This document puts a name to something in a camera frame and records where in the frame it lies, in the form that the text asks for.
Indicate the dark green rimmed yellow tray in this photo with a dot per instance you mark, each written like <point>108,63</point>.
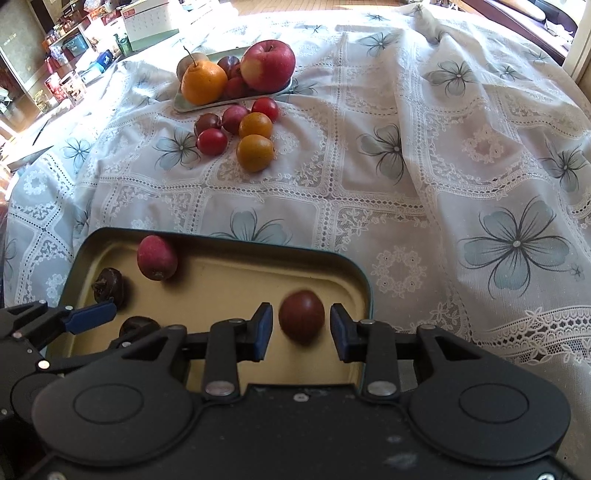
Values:
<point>221,277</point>

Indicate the teal storage box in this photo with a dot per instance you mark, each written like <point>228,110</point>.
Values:
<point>76,45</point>

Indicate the pale green plate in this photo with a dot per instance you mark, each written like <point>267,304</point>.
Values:
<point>184,107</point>

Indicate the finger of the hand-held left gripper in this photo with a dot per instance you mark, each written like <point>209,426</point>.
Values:
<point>69,362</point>
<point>92,316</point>

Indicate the dark red plum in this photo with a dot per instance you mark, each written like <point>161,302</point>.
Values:
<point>207,123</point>
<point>301,323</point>
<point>235,87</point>
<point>229,64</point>
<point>234,118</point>

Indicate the large red apple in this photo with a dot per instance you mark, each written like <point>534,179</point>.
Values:
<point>268,64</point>

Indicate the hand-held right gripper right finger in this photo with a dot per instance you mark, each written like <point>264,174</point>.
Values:
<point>340,336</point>

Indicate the bright red plum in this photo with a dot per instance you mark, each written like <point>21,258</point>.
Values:
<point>212,141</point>
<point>265,109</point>

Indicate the speckled red hawthorn fruit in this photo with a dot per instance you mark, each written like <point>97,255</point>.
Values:
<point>157,257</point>

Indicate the small orange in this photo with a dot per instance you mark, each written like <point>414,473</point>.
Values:
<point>255,125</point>
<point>255,152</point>

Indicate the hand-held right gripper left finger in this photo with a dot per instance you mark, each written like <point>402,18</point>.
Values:
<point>263,333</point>

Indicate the white lace floral tablecloth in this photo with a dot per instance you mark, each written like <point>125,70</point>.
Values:
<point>369,207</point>

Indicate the dark brown water chestnut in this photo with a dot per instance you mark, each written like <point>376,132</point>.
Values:
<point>136,326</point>
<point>110,287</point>

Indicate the white patterned box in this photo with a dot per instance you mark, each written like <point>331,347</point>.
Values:
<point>147,21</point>

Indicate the large orange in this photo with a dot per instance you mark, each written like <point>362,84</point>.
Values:
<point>203,84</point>

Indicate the green bottle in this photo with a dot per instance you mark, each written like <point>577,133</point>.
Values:
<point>123,45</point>

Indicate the red and white box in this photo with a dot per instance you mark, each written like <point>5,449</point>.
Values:
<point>64,88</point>

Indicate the blue packet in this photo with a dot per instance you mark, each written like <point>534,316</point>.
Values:
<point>104,59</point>

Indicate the dark wooden furniture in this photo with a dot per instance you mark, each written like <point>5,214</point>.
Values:
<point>526,11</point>

